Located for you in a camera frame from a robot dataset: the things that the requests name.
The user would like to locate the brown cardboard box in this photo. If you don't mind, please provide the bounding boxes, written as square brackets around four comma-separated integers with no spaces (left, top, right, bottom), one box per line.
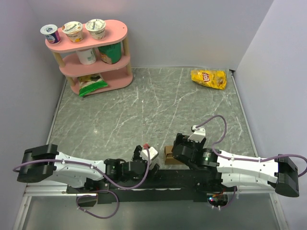
[164,146,184,165]

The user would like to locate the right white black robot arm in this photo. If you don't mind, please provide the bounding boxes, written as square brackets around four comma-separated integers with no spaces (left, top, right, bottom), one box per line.
[172,133,299,197]

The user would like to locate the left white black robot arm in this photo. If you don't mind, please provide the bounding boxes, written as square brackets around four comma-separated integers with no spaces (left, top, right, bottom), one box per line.
[13,144,159,193]

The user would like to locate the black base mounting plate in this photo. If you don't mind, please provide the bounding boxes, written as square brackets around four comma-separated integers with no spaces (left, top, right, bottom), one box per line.
[66,170,236,204]

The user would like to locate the electronics board with LEDs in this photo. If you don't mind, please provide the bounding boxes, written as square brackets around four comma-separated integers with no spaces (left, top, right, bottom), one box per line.
[207,195,228,207]

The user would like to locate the yellow Lays chips bag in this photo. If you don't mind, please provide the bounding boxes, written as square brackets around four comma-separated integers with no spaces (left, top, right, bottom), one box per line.
[190,69,227,90]

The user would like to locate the green white snack bag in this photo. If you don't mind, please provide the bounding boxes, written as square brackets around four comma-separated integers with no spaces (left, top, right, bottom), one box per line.
[77,73,108,97]

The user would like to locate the pink three-tier shelf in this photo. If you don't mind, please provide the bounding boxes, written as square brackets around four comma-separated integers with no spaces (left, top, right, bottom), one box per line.
[45,20,133,94]

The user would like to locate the green can on middle shelf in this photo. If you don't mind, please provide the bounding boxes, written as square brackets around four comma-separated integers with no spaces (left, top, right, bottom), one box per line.
[98,42,122,64]

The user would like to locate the white cup on middle shelf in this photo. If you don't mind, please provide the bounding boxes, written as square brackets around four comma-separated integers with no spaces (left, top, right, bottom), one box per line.
[76,48,96,65]

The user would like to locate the white Chobani yogurt cup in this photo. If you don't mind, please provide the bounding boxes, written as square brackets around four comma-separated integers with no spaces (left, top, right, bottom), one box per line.
[85,19,106,40]

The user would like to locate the peach Chobani yogurt cup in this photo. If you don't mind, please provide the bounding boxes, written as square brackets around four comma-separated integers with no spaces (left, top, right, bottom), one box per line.
[62,21,83,43]

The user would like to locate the blue white yogurt cup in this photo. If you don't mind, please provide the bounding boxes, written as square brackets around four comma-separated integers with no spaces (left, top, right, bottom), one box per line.
[40,24,60,44]

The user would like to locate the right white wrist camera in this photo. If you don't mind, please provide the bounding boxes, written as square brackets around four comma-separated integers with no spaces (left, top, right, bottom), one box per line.
[188,125,206,143]

